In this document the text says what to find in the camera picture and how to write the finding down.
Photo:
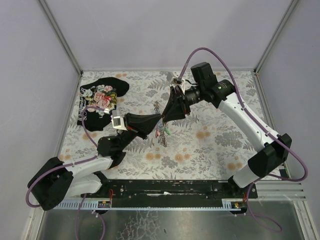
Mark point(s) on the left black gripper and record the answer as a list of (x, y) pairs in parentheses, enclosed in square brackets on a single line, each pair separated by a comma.
[(130, 122)]

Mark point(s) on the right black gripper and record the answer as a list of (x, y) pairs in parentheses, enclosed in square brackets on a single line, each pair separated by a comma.
[(184, 100)]

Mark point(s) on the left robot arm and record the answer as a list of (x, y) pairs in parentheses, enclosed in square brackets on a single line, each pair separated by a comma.
[(58, 180)]

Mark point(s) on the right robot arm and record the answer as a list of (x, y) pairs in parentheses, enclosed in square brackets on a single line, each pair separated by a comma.
[(271, 148)]

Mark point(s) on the black floral cloth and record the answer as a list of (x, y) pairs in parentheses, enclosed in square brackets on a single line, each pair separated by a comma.
[(102, 93)]

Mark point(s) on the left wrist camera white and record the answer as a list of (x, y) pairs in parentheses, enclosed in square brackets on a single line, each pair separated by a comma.
[(117, 121)]

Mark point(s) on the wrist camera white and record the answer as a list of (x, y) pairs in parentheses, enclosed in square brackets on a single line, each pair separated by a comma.
[(117, 121), (173, 79)]

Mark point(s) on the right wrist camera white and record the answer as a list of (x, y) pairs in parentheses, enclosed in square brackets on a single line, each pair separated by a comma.
[(173, 79)]

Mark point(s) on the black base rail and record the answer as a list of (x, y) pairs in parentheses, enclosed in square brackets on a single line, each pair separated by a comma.
[(180, 191)]

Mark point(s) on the white cable duct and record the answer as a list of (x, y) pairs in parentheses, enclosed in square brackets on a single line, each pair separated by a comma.
[(149, 204)]

